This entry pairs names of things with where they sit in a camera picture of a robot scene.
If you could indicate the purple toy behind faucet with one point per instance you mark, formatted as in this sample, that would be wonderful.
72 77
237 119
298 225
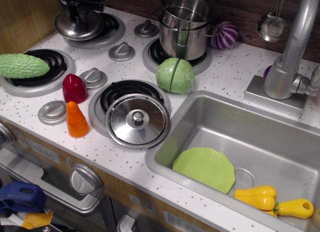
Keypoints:
266 72

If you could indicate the yellow toy bell pepper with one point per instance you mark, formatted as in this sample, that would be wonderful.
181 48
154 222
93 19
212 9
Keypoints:
262 197

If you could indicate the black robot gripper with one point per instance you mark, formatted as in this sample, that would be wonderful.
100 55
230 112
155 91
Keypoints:
81 12

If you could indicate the silver knob under lid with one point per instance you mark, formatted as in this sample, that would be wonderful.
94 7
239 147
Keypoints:
94 79

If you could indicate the small steel pot lid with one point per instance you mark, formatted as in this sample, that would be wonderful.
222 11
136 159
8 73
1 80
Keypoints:
74 29

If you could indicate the silver oven dial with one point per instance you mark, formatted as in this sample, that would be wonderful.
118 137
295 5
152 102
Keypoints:
84 180

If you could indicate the green toy bitter gourd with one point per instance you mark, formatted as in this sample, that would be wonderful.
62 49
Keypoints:
22 66

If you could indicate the yellow tape piece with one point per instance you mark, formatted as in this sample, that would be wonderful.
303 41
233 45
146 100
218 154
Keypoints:
34 220

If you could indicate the large steel pot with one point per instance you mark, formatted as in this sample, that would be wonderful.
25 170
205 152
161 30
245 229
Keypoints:
178 39

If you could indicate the silver toy faucet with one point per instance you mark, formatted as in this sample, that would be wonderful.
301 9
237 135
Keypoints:
284 89

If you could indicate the stove burner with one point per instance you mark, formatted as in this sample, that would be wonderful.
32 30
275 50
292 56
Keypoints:
153 55
113 30
103 99
61 64

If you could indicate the front right stove burner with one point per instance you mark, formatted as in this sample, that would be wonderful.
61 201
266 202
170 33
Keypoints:
103 99

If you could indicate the silver oven door handle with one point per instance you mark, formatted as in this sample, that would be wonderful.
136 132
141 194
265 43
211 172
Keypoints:
25 171

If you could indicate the hanging steel measuring spoon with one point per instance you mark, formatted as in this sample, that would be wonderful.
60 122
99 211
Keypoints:
272 27

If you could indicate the red toy pepper piece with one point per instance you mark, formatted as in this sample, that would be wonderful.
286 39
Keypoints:
74 89

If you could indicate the back right stove burner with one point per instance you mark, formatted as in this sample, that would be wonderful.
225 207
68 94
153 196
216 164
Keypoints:
153 55

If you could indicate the blue clamp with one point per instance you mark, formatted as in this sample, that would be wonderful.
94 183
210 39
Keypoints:
22 197

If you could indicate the orange toy carrot piece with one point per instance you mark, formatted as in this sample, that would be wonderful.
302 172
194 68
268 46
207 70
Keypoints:
76 122

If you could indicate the purple striped toy onion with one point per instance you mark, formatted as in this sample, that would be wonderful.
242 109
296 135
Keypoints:
226 34

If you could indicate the small steel inner pot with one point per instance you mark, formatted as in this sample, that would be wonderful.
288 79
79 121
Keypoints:
185 14

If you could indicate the green plastic plate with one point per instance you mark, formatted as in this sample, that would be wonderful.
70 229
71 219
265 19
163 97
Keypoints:
206 166

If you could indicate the silver knob back top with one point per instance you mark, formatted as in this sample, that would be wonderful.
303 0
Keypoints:
146 30

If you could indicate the back left stove burner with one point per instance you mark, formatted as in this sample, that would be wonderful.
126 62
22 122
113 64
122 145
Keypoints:
113 30

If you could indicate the green toy cabbage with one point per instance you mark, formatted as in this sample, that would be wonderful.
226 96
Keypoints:
175 75

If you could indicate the large steel pot lid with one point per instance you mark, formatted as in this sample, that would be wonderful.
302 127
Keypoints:
137 121

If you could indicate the front left stove burner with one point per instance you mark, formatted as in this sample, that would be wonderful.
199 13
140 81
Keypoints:
61 64

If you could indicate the silver knob centre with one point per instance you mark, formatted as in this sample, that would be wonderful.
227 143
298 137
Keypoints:
122 52

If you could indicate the yellow toy handle piece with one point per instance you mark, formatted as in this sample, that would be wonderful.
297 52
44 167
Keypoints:
299 208

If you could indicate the silver knob front left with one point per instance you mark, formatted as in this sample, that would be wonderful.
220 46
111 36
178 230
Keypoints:
53 113

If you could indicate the silver sink basin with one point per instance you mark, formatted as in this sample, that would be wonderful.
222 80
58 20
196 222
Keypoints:
266 148

